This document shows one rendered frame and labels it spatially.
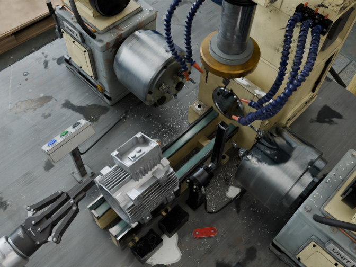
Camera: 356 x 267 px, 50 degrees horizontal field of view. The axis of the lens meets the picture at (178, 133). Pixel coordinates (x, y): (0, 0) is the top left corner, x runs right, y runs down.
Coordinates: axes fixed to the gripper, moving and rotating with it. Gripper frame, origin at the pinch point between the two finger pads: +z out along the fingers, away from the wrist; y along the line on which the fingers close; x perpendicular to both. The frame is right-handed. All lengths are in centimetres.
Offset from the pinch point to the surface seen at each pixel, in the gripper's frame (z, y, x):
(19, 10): 57, 206, 116
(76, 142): 8.8, 23.0, 18.3
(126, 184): 10.5, -1.4, 15.3
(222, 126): 39.8, -13.6, 3.4
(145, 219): 7.6, -11.1, 23.1
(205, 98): 59, 11, 37
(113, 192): 5.9, -0.9, 14.2
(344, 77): 156, -12, 104
